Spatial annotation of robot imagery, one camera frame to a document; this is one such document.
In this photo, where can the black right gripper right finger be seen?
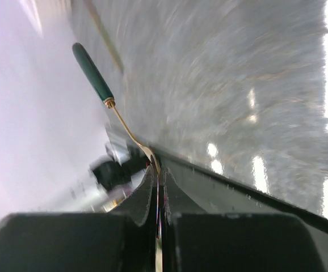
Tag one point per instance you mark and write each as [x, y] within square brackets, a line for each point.
[194, 240]

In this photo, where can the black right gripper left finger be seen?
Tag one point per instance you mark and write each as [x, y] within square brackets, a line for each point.
[120, 240]

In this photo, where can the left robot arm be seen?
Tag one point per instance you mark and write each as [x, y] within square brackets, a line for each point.
[118, 166]

